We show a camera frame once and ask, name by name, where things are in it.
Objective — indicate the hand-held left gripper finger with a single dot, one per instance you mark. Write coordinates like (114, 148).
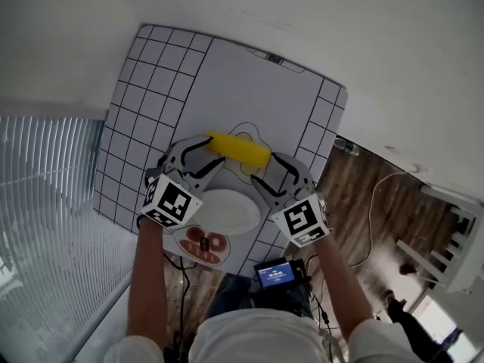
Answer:
(179, 151)
(204, 178)

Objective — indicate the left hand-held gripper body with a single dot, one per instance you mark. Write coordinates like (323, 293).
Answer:
(170, 202)

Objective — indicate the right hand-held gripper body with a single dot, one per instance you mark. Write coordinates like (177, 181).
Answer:
(302, 221)

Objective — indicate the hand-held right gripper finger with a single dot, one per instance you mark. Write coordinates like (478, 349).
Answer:
(272, 200)
(300, 174)

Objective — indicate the white oval plate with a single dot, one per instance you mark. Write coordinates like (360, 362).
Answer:
(230, 212)

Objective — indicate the yellow corn cob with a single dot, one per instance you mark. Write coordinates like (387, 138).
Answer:
(238, 149)

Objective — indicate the person's left forearm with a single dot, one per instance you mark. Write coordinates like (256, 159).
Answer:
(147, 278)

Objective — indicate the person's right forearm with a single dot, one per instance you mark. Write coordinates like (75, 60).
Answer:
(340, 286)

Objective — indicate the clear plastic bottle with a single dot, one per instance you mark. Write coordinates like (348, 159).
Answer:
(347, 146)

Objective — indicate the black device with screen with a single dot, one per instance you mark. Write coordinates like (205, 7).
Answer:
(276, 274)

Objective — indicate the white grid-pattern tablecloth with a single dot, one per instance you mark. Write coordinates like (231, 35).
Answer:
(246, 89)

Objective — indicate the person's blue jeans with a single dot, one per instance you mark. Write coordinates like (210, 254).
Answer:
(234, 293)

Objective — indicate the glass partition with blinds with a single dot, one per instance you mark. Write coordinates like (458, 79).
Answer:
(49, 221)

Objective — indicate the person's white shirt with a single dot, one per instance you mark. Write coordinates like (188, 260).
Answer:
(257, 339)

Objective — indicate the white shelf unit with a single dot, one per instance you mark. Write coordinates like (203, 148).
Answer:
(453, 248)

